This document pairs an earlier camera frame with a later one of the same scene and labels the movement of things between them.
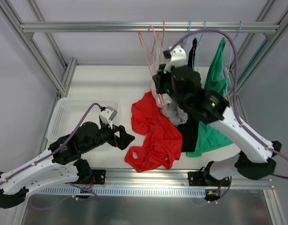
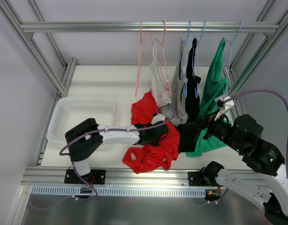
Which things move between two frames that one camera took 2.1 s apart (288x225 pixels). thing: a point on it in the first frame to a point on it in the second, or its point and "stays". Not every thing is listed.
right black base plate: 202,178 stays
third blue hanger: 235,36 stays
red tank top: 162,140 stays
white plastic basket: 68,112 stays
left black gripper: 117,137 to 159,132
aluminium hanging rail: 149,26 stays
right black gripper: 159,81 to 209,126
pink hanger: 149,54 to 143,39
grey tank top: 176,115 stays
